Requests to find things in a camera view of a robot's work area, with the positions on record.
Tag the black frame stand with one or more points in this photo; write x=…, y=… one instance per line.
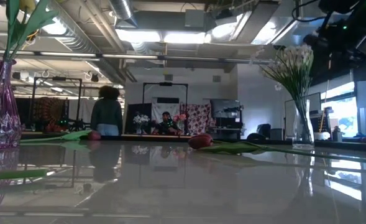
x=165, y=83
x=56, y=79

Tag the white hanging banner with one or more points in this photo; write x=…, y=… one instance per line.
x=158, y=109

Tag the red artificial tulip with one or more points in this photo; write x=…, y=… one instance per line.
x=11, y=174
x=94, y=135
x=200, y=141

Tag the bright ceiling light panel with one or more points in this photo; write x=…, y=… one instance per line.
x=161, y=36

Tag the long grey ceiling pipe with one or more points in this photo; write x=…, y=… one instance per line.
x=77, y=55

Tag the grey ceiling box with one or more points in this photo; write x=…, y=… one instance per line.
x=194, y=18

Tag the person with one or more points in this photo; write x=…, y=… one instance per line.
x=167, y=126
x=106, y=115

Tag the tall clear glass vase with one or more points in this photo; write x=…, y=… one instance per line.
x=305, y=138

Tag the pink flowers in vase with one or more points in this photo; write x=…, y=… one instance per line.
x=179, y=117

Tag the orange patterned tapestry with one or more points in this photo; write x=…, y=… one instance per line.
x=47, y=112

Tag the purple patterned cloth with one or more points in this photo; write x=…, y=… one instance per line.
x=198, y=121

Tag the white flowers in vase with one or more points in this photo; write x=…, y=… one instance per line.
x=140, y=119

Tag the silver round ventilation duct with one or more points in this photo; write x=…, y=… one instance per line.
x=120, y=9

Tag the purple glass vase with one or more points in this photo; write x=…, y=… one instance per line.
x=1, y=118

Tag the black office chair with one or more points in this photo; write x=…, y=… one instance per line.
x=263, y=130

